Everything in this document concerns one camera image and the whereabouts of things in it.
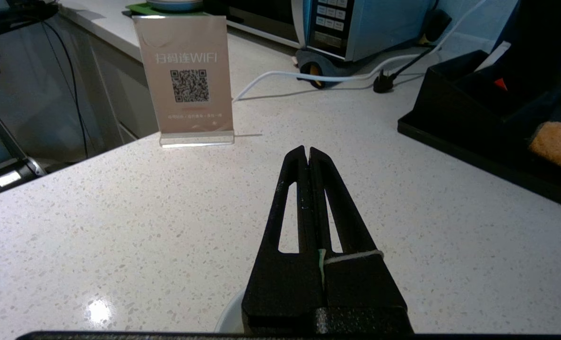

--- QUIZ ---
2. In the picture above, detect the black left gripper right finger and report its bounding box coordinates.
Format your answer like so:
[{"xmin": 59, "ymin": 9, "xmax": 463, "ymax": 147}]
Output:
[{"xmin": 309, "ymin": 147, "xmax": 413, "ymax": 334}]

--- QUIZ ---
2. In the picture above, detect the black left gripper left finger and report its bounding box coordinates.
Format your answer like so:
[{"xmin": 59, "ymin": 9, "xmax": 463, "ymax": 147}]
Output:
[{"xmin": 242, "ymin": 145, "xmax": 322, "ymax": 332}]

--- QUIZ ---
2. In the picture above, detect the black electric kettle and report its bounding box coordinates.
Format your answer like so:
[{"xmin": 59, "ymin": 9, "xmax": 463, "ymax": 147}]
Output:
[{"xmin": 501, "ymin": 0, "xmax": 561, "ymax": 97}]

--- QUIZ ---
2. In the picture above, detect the black cup white inside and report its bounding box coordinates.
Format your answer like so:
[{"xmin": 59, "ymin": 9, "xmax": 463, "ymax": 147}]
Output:
[{"xmin": 213, "ymin": 288, "xmax": 249, "ymax": 334}]

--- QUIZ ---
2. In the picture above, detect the black serving tray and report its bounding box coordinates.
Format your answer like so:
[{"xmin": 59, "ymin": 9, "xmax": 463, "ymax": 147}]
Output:
[{"xmin": 397, "ymin": 92, "xmax": 561, "ymax": 211}]

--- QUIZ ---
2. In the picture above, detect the black sachet organizer box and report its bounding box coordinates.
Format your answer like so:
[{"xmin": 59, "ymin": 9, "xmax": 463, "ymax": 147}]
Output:
[{"xmin": 411, "ymin": 50, "xmax": 561, "ymax": 138}]

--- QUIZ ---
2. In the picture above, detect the beige QR code sign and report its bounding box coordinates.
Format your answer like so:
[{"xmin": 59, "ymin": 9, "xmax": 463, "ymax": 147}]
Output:
[{"xmin": 133, "ymin": 15, "xmax": 235, "ymax": 148}]

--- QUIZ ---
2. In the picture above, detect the silver microwave oven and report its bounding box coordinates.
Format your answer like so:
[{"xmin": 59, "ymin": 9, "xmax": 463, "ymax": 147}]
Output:
[{"xmin": 224, "ymin": 0, "xmax": 451, "ymax": 63}]

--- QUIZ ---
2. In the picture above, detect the white sachet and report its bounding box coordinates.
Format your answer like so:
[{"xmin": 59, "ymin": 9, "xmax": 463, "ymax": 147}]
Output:
[{"xmin": 474, "ymin": 42, "xmax": 512, "ymax": 72}]

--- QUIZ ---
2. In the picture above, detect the green tray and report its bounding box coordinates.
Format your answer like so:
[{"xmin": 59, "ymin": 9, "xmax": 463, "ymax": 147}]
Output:
[{"xmin": 126, "ymin": 2, "xmax": 206, "ymax": 17}]

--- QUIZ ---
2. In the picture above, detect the white power cable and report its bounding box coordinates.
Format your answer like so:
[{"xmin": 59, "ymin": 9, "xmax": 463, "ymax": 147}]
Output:
[{"xmin": 232, "ymin": 0, "xmax": 489, "ymax": 102}]

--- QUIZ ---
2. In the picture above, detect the thin black hanging cable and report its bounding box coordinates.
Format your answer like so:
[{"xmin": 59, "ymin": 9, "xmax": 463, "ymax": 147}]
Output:
[{"xmin": 43, "ymin": 20, "xmax": 90, "ymax": 159}]

